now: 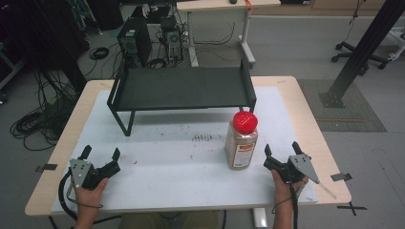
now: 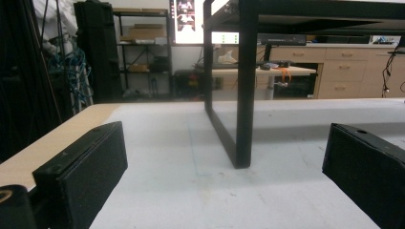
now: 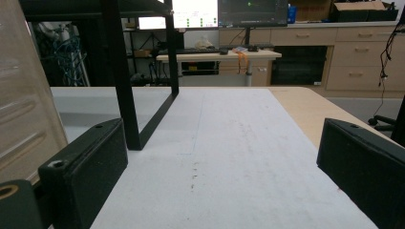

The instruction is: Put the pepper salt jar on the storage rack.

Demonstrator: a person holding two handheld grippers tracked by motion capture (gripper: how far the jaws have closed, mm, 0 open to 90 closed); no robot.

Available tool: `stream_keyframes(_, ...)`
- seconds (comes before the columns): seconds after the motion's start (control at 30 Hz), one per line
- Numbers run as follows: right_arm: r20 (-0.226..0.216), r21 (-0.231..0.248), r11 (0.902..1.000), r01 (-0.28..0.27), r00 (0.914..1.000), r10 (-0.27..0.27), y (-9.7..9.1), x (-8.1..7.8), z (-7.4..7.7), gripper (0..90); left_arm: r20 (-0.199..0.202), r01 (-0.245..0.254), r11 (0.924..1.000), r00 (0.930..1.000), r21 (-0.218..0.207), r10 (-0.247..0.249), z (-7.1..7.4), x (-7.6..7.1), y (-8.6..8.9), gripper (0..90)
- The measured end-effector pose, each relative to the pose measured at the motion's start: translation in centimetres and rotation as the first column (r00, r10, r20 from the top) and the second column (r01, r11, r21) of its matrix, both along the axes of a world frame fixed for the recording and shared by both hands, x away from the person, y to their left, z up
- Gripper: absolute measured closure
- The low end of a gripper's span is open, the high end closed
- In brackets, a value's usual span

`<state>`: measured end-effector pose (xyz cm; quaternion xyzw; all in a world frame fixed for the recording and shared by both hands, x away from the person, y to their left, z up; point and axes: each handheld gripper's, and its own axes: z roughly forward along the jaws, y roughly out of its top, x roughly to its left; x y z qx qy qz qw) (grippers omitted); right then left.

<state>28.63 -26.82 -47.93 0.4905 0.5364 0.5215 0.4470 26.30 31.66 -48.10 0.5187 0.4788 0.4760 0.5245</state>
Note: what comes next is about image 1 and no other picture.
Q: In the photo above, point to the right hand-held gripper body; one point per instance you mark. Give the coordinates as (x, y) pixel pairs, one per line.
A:
(291, 168)

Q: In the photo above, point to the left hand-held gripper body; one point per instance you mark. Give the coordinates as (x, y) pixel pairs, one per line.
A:
(90, 176)

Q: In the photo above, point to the red-lidded spice bottle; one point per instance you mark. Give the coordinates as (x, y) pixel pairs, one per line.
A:
(241, 143)

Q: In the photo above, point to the black metal shelf rack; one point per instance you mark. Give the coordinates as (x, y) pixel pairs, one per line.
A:
(181, 87)

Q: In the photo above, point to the person's left hand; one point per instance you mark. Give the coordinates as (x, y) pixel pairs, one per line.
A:
(89, 195)

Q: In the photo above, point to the person's right hand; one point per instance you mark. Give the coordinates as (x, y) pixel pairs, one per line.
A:
(283, 191)

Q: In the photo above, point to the black tape strip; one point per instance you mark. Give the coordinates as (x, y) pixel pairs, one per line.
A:
(341, 176)
(47, 167)

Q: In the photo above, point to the pale tape strip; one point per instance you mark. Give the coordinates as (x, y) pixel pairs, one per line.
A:
(327, 190)

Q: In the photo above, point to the white table leg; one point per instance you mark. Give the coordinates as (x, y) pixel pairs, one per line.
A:
(260, 218)

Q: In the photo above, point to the grey floor mat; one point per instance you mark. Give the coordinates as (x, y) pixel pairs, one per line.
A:
(350, 111)

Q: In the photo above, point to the white table mat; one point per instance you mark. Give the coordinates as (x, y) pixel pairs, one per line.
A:
(178, 178)

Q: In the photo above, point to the person's olive trousers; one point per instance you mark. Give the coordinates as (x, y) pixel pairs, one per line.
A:
(168, 220)

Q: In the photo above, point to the black office chair base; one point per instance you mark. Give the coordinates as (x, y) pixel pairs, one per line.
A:
(356, 55)

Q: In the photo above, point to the black computer tower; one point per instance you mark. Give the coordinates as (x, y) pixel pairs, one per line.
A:
(133, 39)

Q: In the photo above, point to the dark curtain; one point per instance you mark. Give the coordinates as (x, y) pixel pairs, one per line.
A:
(44, 38)

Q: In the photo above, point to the white desk with wooden top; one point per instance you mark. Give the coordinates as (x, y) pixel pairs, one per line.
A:
(229, 19)

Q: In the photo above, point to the black metal post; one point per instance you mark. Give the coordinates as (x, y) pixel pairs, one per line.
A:
(366, 47)

